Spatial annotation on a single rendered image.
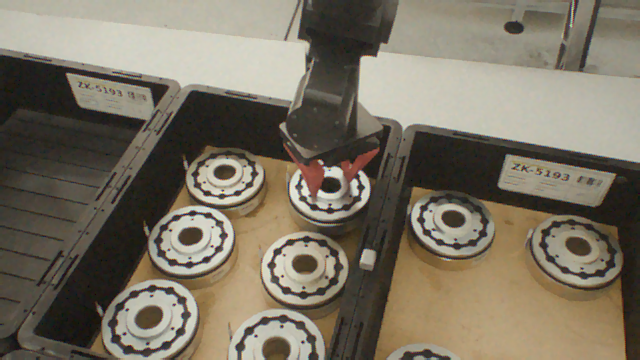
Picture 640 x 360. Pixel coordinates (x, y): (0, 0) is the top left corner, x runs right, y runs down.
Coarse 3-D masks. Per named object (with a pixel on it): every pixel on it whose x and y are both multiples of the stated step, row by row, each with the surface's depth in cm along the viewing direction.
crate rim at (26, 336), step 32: (224, 96) 81; (256, 96) 81; (160, 128) 77; (384, 160) 73; (384, 192) 70; (96, 224) 67; (64, 288) 62; (352, 288) 61; (32, 320) 59; (352, 320) 59; (64, 352) 57; (96, 352) 57
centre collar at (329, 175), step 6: (330, 174) 78; (336, 174) 78; (324, 180) 78; (336, 180) 78; (342, 180) 77; (342, 186) 76; (348, 186) 76; (318, 192) 76; (324, 192) 76; (336, 192) 76; (342, 192) 76; (348, 192) 76; (318, 198) 76; (324, 198) 75; (330, 198) 75; (336, 198) 75; (342, 198) 76
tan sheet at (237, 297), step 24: (264, 168) 86; (288, 168) 86; (264, 216) 80; (288, 216) 80; (240, 240) 78; (264, 240) 78; (336, 240) 78; (144, 264) 75; (240, 264) 75; (216, 288) 73; (240, 288) 73; (216, 312) 71; (240, 312) 71; (336, 312) 71; (216, 336) 69
